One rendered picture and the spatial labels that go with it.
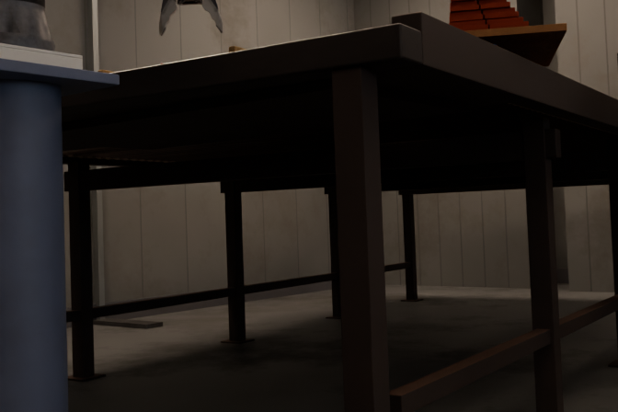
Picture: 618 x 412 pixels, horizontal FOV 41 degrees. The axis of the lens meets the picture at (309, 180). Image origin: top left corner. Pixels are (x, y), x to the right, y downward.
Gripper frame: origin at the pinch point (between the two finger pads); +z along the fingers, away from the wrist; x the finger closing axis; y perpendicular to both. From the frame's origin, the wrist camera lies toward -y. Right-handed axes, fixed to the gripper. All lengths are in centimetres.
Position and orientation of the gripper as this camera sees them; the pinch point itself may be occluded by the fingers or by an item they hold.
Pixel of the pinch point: (190, 34)
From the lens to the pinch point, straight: 209.0
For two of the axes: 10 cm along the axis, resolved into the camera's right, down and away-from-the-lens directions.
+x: -10.0, 0.5, -0.1
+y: -0.2, -0.4, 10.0
